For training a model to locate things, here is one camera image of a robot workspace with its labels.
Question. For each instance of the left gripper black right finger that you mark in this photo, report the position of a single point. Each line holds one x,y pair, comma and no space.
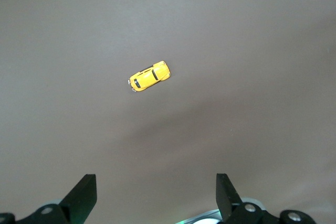
225,197

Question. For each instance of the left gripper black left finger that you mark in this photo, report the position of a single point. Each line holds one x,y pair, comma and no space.
81,197

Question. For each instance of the yellow beetle toy car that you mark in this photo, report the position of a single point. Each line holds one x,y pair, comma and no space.
149,77

